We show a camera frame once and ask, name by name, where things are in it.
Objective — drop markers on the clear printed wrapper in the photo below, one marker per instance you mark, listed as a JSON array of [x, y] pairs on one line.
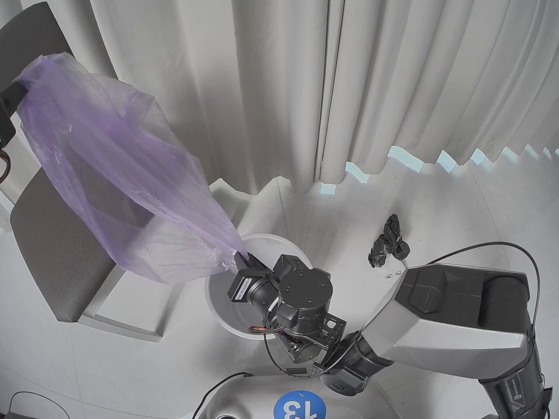
[[396, 273]]

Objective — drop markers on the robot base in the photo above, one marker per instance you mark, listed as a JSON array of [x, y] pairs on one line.
[[349, 399]]

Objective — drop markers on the white curtain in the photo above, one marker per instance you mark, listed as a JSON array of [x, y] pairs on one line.
[[436, 59], [218, 59]]

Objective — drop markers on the purple plastic bag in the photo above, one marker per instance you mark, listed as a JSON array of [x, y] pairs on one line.
[[109, 155]]

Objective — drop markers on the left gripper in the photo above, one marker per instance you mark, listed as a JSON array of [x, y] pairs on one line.
[[6, 132]]

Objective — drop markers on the grey padded white chair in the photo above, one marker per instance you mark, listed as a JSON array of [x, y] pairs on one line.
[[52, 255]]

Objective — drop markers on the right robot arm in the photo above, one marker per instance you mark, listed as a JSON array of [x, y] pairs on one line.
[[436, 321]]

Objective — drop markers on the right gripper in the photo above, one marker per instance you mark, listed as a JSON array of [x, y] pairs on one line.
[[262, 293]]

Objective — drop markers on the white trash bin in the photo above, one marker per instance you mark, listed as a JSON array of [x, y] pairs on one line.
[[231, 314]]

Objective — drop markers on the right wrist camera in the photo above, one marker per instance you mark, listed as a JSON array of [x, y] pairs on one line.
[[290, 266]]

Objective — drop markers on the black plastic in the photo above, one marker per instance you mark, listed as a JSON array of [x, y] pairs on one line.
[[393, 234]]

